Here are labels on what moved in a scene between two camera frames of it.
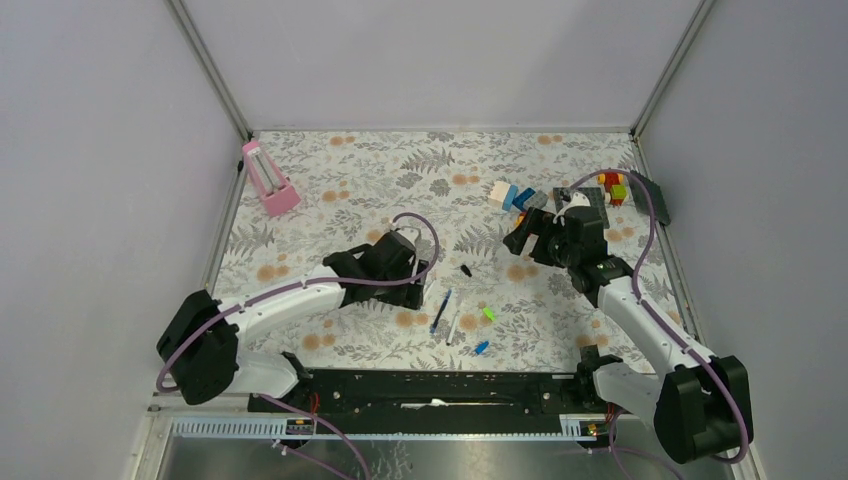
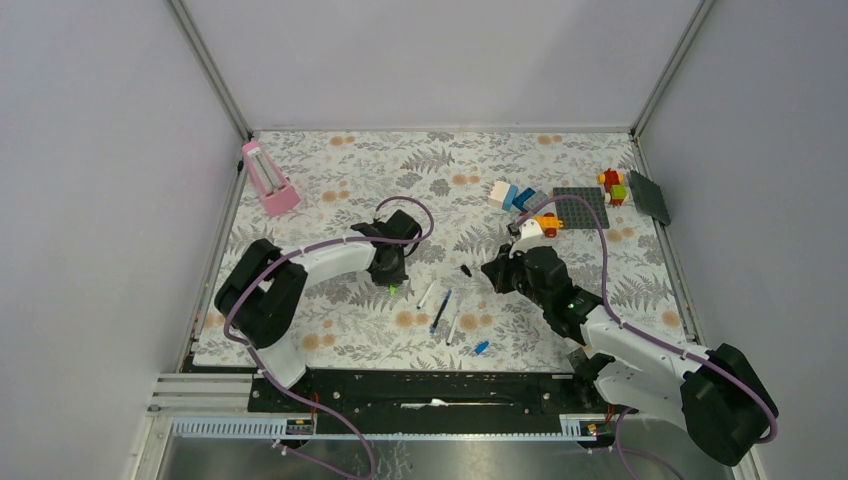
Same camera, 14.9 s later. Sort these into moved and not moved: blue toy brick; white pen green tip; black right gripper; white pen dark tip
Moved: black right gripper
Not moved: blue toy brick; white pen dark tip; white pen green tip
